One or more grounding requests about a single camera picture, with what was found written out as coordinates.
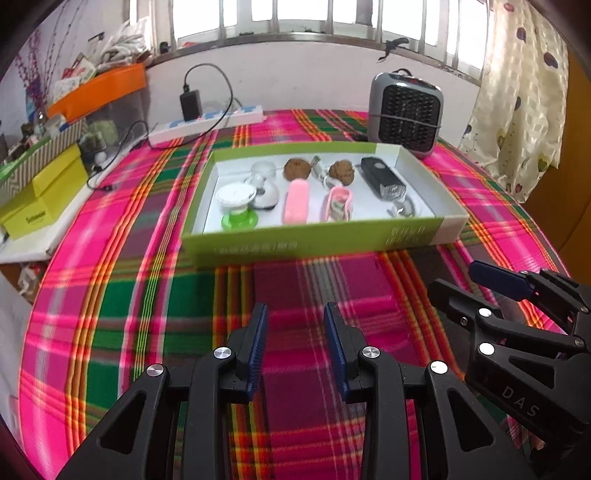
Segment black bike light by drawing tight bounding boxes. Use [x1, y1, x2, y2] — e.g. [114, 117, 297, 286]
[360, 157, 407, 202]

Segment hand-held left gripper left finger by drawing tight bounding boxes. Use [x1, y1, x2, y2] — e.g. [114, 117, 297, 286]
[55, 303, 270, 480]

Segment pile of white plastic bags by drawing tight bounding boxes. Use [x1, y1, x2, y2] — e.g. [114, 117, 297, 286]
[90, 16, 153, 63]

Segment storage bin with orange lid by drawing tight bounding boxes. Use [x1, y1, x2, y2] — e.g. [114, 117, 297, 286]
[46, 63, 147, 139]

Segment brown walnut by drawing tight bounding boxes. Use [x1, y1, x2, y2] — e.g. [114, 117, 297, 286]
[283, 158, 311, 182]
[329, 160, 356, 188]

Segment metal window grille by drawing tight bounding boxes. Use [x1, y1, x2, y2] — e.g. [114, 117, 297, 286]
[127, 0, 490, 88]

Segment bundle of printed packets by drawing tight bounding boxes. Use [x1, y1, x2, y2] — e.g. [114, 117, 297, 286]
[51, 53, 98, 100]

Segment grey space heater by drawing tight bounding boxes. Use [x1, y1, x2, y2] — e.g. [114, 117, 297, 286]
[368, 70, 441, 160]

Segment black charging cable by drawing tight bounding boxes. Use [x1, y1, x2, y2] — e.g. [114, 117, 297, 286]
[88, 64, 234, 191]

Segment yellow-green shoe box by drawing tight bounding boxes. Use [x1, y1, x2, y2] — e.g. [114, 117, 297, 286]
[0, 144, 89, 241]

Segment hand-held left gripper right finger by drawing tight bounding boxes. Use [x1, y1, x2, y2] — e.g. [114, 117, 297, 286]
[323, 302, 539, 480]

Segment grey zigzag striped box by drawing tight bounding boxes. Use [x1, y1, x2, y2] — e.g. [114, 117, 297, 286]
[0, 119, 88, 204]

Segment pink clip holder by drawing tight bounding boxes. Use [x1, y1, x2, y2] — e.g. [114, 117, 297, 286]
[322, 186, 354, 222]

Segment pink oval case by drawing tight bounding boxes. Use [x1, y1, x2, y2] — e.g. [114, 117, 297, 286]
[283, 179, 309, 225]

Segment white power strip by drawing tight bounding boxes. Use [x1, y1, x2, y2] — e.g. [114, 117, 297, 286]
[148, 105, 265, 149]

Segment purple flower branches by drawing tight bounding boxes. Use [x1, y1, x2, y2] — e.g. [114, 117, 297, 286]
[14, 0, 88, 116]

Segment black power adapter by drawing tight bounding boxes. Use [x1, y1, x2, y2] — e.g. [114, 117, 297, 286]
[180, 90, 204, 121]

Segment white round ball gadget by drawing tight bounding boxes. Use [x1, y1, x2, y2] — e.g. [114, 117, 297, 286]
[248, 173, 281, 212]

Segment black hook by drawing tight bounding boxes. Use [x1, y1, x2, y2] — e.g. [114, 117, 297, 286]
[379, 38, 409, 61]

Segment green and white cardboard box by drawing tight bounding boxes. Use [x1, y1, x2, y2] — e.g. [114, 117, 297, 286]
[181, 141, 470, 269]

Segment white disc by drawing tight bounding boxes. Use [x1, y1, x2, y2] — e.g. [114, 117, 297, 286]
[215, 183, 258, 230]

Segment pink green plaid tablecloth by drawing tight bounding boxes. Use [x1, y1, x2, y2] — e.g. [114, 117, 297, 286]
[18, 108, 571, 480]

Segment cream dotted curtain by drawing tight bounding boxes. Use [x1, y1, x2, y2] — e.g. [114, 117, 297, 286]
[457, 0, 571, 204]

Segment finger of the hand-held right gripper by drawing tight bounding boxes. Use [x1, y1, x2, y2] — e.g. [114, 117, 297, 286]
[470, 260, 591, 342]
[427, 278, 589, 384]

